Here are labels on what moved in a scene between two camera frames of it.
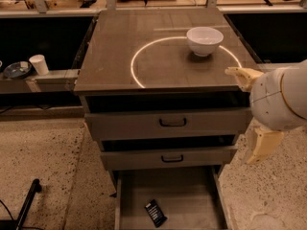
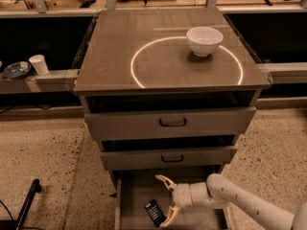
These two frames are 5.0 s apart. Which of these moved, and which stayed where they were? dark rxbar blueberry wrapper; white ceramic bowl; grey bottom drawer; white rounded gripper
Moved: white rounded gripper
Stayed: dark rxbar blueberry wrapper; grey bottom drawer; white ceramic bowl
